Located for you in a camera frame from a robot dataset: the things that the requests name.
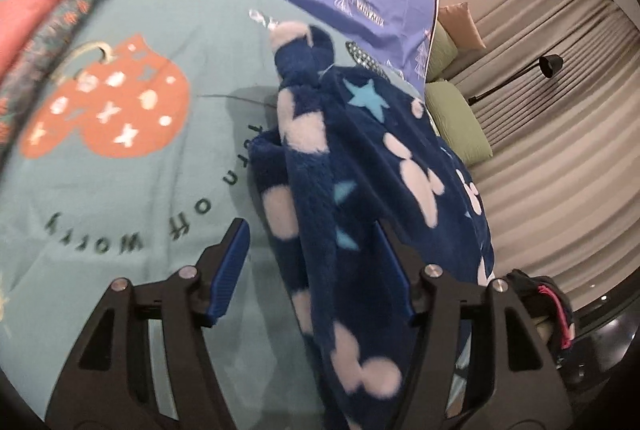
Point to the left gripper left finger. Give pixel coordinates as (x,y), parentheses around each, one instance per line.
(107,381)

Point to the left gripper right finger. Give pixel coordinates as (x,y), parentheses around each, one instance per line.
(512,380)

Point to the navy fleece star garment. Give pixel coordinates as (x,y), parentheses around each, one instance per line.
(349,149)

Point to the teal printed bed blanket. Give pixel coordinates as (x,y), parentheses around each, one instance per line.
(131,162)

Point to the green cushion near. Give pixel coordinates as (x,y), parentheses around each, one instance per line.
(456,123)

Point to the green cushion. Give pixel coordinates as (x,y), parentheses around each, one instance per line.
(456,123)
(443,53)

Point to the grey pleated curtain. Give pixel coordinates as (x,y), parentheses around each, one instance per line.
(562,188)

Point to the patterned dark garment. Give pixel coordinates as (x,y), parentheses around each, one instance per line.
(33,66)

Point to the black floor lamp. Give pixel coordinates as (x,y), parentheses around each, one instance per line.
(549,66)

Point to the green cushion far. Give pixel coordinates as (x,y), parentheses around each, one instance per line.
(443,53)

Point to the peach pillow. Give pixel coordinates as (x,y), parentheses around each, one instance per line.
(459,24)

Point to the pink folded garment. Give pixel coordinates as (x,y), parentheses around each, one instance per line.
(19,20)

